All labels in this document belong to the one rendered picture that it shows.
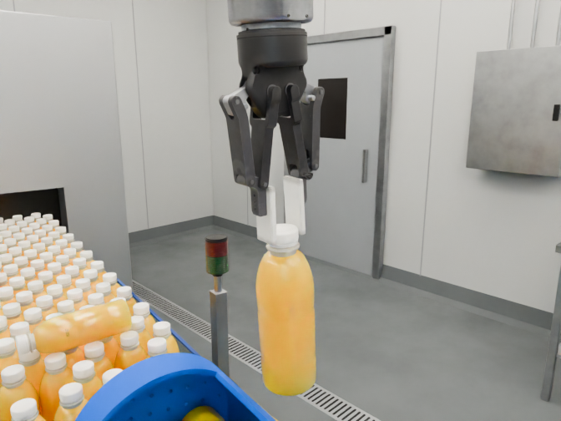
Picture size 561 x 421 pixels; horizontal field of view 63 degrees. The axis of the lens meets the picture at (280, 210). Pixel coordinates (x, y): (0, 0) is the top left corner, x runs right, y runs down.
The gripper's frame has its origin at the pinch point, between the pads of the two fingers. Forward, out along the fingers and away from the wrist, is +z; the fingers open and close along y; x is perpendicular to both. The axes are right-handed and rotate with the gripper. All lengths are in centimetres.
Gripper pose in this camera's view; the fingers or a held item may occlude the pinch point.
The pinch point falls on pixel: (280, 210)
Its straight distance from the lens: 54.7
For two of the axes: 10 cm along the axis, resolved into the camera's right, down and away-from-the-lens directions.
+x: -6.4, -2.1, 7.4
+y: 7.6, -2.4, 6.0
